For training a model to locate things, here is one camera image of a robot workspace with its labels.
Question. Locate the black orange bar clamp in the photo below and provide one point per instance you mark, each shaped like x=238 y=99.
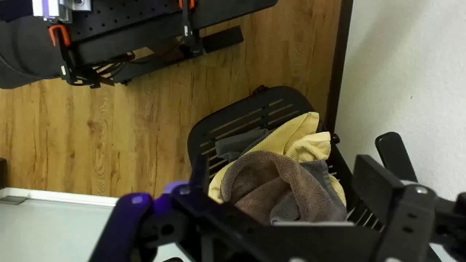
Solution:
x=60 y=38
x=191 y=36

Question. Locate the grey towel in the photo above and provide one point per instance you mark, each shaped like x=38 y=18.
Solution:
x=238 y=143

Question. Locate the brown towel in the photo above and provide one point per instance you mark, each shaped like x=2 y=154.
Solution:
x=264 y=179

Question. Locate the yellow towel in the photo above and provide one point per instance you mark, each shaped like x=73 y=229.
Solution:
x=296 y=133

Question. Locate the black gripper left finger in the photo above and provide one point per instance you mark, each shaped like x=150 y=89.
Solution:
x=131 y=223

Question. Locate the dark baseboard strip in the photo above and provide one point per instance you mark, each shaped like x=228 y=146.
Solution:
x=337 y=63

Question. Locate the black mesh office chair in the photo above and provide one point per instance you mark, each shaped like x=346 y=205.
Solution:
x=242 y=114

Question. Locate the aluminium extrusion rail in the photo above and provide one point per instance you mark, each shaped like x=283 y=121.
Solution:
x=48 y=7

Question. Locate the black robot table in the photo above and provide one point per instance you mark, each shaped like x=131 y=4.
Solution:
x=131 y=23

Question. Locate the white shower curb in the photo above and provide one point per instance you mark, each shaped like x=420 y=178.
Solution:
x=48 y=223

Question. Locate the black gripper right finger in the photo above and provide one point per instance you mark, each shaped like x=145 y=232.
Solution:
x=408 y=218

